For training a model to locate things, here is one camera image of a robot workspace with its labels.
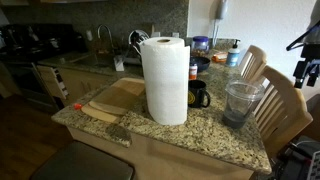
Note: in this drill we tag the black kitchen stove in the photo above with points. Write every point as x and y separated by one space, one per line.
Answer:
33 40

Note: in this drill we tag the white paper towel roll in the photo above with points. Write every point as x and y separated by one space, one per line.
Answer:
165 83

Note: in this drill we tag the white bottle with orange label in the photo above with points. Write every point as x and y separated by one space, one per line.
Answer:
193 71

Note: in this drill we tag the clear plastic blender cup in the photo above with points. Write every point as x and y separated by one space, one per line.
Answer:
241 100

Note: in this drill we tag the small wooden cutting board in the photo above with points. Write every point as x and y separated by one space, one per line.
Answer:
98 115

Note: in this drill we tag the open wooden kitchen drawer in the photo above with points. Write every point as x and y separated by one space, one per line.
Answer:
50 80

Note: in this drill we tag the dark blue bowl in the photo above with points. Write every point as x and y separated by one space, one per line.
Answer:
201 63

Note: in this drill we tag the blue pump soap bottle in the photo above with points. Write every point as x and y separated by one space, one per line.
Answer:
232 55

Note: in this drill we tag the wooden slat-back chair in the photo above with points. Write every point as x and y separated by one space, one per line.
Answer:
290 96
255 58

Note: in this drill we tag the clear jar with blue lid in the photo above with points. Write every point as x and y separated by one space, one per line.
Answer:
200 45

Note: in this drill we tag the small white sink caddy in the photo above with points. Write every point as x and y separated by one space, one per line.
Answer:
119 63

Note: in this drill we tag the orange package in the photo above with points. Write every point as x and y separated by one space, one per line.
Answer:
220 57

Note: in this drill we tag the chrome kitchen faucet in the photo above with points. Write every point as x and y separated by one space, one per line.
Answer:
110 40

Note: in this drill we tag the grey trash can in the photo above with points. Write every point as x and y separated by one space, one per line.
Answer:
80 163

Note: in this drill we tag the large wooden cutting board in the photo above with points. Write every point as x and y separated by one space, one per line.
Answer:
116 96

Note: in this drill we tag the small orange-red cap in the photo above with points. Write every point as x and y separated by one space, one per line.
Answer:
77 106

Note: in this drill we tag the black mug with yellow logo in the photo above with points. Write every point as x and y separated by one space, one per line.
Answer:
196 95

